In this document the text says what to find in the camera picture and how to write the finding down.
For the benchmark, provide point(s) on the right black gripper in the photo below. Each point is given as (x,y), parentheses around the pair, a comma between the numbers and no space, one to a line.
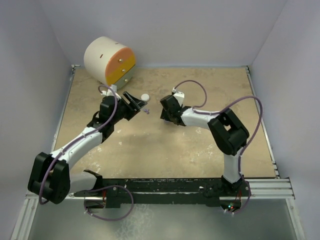
(165,116)

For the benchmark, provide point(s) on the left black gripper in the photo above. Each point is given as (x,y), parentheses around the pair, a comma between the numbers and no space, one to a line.
(134,106)

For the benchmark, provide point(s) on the white earbud charging case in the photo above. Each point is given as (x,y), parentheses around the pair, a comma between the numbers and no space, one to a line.
(145,97)

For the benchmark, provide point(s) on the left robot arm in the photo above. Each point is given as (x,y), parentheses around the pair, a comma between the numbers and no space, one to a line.
(50,176)

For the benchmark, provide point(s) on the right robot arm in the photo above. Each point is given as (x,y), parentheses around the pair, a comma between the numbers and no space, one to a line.
(229,134)

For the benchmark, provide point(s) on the round mini drawer cabinet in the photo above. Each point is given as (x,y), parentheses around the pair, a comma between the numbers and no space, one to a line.
(109,62)

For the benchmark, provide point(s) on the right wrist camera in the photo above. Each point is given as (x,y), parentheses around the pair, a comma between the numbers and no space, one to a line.
(178,95)

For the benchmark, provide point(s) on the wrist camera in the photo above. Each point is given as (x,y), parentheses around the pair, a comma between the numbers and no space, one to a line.
(105,90)
(178,95)

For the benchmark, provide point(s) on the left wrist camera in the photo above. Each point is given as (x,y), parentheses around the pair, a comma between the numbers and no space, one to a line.
(105,90)

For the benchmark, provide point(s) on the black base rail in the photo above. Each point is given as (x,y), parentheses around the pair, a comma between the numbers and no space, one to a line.
(211,192)

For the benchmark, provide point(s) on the aluminium frame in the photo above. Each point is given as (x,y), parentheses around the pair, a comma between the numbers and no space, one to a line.
(177,154)

